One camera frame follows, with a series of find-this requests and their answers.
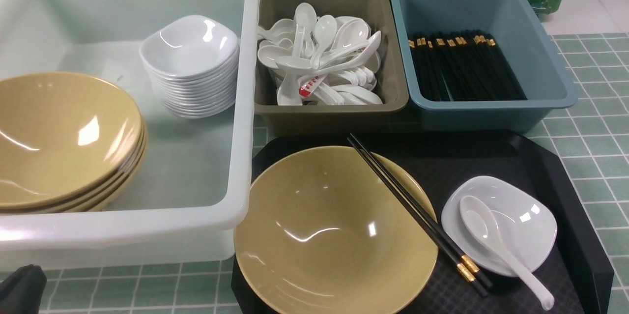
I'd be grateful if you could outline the tan noodle bowl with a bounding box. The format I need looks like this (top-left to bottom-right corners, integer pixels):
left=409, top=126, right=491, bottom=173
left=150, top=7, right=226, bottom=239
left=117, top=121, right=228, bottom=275
left=234, top=145, right=438, bottom=314

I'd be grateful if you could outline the white square dish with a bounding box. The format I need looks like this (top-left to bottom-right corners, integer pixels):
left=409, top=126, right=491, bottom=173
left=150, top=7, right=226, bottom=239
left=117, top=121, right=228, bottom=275
left=440, top=175, right=557, bottom=277

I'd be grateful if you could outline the bundle of black chopsticks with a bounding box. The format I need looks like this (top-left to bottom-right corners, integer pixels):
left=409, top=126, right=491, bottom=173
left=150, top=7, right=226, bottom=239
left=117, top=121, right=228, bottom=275
left=407, top=30, right=527, bottom=102

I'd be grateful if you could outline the blue plastic bin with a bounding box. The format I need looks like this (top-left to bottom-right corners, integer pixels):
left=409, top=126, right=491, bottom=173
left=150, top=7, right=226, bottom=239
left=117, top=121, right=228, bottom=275
left=391, top=0, right=579, bottom=133

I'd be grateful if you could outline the large translucent white tub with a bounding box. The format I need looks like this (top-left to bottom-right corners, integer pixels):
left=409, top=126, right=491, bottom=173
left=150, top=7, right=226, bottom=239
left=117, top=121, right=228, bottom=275
left=1, top=0, right=260, bottom=272

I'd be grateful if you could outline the stack of white dishes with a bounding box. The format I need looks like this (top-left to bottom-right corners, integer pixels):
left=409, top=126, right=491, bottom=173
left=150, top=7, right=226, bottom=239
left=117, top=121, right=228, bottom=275
left=139, top=15, right=240, bottom=119

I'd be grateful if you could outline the stack of tan bowls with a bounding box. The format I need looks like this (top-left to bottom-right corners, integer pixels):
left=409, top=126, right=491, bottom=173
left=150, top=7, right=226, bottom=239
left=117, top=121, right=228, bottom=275
left=0, top=72, right=148, bottom=216

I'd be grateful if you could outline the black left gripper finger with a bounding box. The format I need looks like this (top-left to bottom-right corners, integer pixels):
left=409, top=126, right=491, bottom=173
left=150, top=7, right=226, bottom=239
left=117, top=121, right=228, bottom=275
left=0, top=264, right=47, bottom=314

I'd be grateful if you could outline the pile of white spoons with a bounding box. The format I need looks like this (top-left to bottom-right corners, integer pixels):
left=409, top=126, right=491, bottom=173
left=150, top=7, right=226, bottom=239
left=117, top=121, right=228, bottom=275
left=257, top=2, right=383, bottom=106

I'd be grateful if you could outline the black chopstick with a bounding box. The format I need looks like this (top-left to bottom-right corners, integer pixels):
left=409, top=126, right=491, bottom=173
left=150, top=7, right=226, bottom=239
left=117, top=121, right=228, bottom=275
left=347, top=137, right=489, bottom=298
left=347, top=133, right=492, bottom=298

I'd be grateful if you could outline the olive brown plastic bin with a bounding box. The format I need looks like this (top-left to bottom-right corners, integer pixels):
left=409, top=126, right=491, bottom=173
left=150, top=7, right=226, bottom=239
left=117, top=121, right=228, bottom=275
left=254, top=0, right=409, bottom=137

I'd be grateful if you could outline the white ceramic soup spoon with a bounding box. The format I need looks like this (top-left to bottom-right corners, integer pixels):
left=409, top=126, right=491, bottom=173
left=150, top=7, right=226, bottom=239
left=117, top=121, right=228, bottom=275
left=459, top=196, right=555, bottom=311

